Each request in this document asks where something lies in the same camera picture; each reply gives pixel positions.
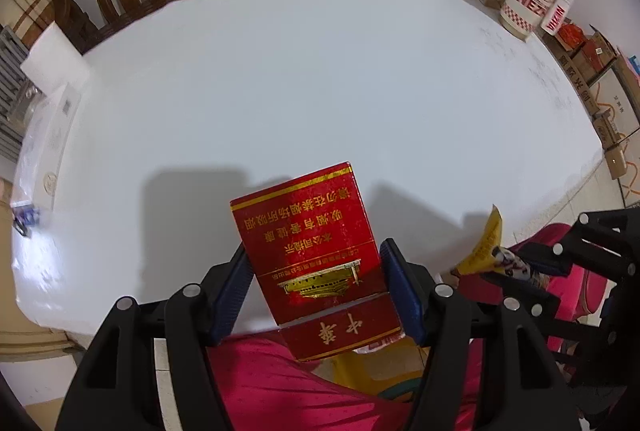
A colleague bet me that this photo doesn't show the white flat box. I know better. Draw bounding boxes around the white flat box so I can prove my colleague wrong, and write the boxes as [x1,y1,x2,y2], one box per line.
[20,83,83,212]

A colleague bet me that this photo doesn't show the yellow plastic stool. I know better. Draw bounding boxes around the yellow plastic stool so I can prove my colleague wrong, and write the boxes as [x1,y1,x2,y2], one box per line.
[332,346,436,399]

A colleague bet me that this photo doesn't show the white foam block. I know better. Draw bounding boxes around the white foam block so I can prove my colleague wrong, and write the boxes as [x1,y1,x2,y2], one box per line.
[20,22,93,92]

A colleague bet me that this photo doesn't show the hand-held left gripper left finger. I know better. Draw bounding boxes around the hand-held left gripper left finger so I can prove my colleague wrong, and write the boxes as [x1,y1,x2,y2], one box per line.
[54,241,251,431]

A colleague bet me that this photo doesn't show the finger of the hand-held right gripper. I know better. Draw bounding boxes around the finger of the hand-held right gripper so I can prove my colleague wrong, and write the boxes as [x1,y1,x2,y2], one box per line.
[520,210,640,284]
[481,273,562,318]

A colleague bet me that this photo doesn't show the red plastic bag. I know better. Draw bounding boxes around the red plastic bag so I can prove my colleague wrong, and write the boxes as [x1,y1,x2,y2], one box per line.
[557,23,586,52]

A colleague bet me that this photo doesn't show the grey radiator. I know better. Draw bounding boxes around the grey radiator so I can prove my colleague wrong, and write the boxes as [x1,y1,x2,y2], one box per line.
[0,26,36,162]

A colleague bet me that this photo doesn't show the yellow snack wrapper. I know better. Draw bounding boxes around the yellow snack wrapper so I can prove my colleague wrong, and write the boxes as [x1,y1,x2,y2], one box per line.
[449,205,532,283]

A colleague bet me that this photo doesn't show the small blue item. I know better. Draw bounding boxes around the small blue item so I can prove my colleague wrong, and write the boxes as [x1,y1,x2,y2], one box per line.
[12,206,41,237]

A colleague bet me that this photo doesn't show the red cigarette box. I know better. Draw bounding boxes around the red cigarette box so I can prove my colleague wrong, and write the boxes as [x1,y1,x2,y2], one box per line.
[230,162,403,362]

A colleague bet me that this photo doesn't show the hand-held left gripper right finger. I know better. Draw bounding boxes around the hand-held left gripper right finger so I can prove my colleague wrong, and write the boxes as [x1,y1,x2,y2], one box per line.
[378,238,568,431]

